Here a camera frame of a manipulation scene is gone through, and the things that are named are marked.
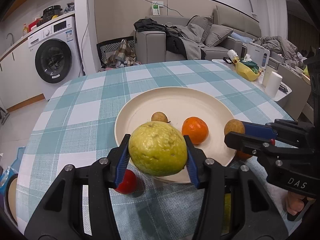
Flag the orange mandarin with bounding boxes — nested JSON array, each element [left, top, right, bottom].
[[181, 116, 209, 145], [236, 151, 252, 161]]

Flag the yellow-green guava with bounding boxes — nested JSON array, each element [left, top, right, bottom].
[[129, 121, 188, 177]]

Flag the pale yellow guava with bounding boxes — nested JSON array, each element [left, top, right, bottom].
[[221, 193, 231, 235]]

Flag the small brown longan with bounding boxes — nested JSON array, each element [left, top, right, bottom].
[[151, 112, 168, 123]]

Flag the right hand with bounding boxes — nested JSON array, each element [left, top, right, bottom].
[[285, 191, 315, 216]]

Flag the small red tomato left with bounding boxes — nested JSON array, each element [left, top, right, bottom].
[[115, 170, 137, 194]]

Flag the white paper roll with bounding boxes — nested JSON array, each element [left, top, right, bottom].
[[265, 72, 283, 98]]

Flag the teal checkered tablecloth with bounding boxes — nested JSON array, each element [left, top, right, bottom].
[[16, 60, 290, 239]]

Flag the yellow plastic bag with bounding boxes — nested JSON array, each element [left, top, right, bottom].
[[234, 54, 262, 81]]

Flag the plaid cloth on chair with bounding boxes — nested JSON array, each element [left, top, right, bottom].
[[102, 40, 141, 69]]

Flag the grey cushion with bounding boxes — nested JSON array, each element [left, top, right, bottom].
[[204, 24, 233, 47]]

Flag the black mesh chair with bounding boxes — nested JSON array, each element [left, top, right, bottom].
[[97, 36, 135, 67]]

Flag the dark clothes pile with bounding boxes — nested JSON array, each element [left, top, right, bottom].
[[134, 18, 206, 64]]

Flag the white washing machine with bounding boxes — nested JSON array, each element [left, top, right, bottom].
[[28, 15, 83, 101]]

